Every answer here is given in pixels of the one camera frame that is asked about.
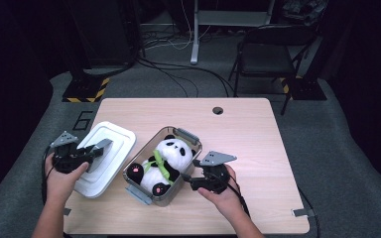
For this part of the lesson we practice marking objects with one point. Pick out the black stand base yellow stripes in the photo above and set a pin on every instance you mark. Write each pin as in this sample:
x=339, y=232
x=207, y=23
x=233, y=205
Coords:
x=306, y=89
x=84, y=90

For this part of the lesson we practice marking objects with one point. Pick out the grey tape strip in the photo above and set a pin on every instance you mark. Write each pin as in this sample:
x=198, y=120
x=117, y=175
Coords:
x=302, y=212
x=67, y=211

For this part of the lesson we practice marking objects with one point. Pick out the panda plush toy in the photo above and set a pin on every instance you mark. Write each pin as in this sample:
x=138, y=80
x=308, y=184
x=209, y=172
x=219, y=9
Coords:
x=163, y=165

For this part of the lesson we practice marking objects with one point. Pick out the dark cloth heap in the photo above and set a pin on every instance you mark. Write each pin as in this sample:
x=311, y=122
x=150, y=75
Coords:
x=306, y=11

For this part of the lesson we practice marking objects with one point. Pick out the clear plastic storage box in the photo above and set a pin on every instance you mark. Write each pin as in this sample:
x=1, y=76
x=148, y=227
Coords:
x=139, y=195

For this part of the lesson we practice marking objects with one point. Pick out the person's left hand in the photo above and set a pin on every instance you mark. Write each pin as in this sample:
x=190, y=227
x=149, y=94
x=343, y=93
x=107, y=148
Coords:
x=61, y=185

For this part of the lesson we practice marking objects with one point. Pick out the black cabinet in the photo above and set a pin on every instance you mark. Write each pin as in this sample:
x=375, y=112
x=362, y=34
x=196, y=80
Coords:
x=105, y=29

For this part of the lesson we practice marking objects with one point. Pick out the black folding chair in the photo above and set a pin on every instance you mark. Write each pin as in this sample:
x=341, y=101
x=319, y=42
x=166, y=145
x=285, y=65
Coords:
x=264, y=56

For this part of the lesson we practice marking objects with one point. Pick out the white desk frame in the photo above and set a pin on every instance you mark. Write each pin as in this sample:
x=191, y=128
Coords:
x=195, y=33

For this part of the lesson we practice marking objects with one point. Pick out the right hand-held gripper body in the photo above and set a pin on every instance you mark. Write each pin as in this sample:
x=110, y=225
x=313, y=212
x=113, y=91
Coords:
x=215, y=177

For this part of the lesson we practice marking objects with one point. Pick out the person's right hand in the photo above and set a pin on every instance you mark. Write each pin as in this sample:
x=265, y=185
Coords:
x=226, y=200

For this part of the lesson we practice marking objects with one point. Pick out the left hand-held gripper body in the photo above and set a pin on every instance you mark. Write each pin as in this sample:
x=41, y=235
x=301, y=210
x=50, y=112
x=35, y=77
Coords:
x=66, y=158

